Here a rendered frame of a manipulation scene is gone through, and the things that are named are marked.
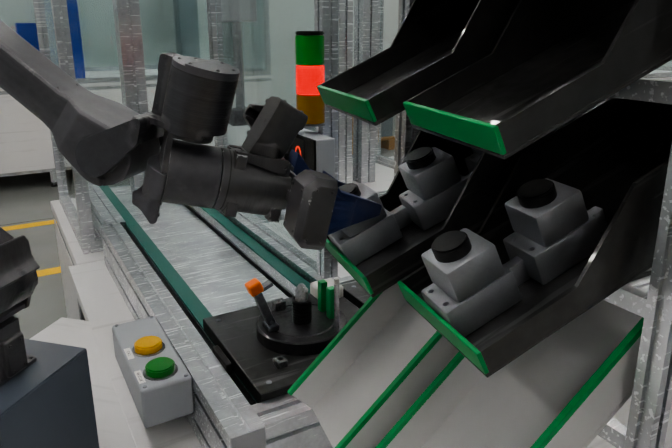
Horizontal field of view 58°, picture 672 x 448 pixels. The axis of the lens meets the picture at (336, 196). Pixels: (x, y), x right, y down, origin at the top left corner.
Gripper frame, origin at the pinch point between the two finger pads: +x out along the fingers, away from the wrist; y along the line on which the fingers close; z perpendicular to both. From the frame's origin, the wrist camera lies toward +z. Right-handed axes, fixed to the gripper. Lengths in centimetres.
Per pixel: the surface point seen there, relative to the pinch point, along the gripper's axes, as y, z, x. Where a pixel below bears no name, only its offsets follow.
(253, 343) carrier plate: 25.5, -29.4, 3.2
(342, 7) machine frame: 112, 31, 36
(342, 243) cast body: -1.7, -4.3, 1.1
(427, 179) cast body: -3.2, 3.7, 7.8
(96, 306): 71, -45, -17
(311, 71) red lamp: 44.5, 11.4, 9.2
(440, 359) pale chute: -8.0, -13.2, 11.6
